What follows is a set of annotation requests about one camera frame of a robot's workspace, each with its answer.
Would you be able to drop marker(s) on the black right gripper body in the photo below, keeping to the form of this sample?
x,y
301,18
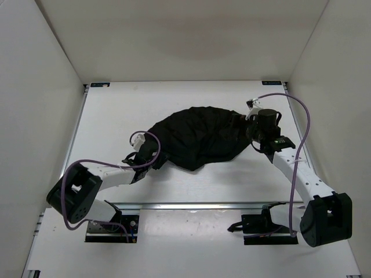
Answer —
x,y
257,134

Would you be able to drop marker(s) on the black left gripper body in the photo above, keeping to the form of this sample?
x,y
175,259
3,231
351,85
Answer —
x,y
161,160

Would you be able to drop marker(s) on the black pleated skirt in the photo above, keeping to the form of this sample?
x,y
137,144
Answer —
x,y
197,136

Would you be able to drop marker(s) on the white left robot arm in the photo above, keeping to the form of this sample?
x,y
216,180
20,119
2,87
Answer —
x,y
74,195

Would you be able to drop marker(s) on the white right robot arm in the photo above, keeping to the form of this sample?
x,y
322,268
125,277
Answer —
x,y
325,217

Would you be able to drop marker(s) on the blue right corner label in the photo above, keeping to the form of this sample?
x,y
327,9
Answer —
x,y
271,83

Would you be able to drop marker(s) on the blue corner label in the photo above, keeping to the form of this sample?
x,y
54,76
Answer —
x,y
100,84
271,83

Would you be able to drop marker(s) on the blue left corner label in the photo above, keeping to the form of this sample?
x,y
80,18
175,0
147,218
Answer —
x,y
100,84

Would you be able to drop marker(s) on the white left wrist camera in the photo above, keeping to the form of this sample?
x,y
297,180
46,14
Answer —
x,y
137,140

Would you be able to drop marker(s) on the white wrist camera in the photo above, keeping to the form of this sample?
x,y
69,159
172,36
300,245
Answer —
x,y
137,140
254,107

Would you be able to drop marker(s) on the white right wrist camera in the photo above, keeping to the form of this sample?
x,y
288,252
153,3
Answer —
x,y
254,107

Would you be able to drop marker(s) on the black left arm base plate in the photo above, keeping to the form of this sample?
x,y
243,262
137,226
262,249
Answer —
x,y
96,233

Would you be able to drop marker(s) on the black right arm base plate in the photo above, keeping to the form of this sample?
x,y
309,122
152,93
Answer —
x,y
257,234

